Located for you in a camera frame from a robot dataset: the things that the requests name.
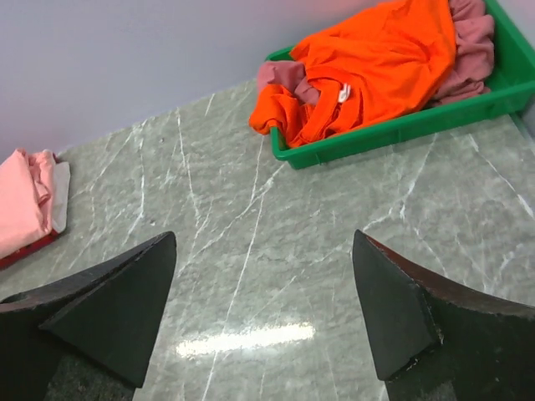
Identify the green plastic tray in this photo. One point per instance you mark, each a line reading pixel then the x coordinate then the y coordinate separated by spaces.
pixel 511 90

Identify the dusty rose t-shirt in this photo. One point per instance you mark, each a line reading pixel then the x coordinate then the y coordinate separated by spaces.
pixel 475 60

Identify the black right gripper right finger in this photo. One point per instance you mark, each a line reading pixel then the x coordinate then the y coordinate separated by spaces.
pixel 434 339

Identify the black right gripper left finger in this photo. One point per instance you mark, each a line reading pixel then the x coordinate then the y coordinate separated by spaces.
pixel 88 336

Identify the orange t-shirt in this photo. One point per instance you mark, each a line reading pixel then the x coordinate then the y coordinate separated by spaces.
pixel 380 64

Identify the folded white t-shirt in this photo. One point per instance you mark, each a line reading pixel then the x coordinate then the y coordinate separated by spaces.
pixel 61 181

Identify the folded pink t-shirt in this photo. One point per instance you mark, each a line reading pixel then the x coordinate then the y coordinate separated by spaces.
pixel 27 195

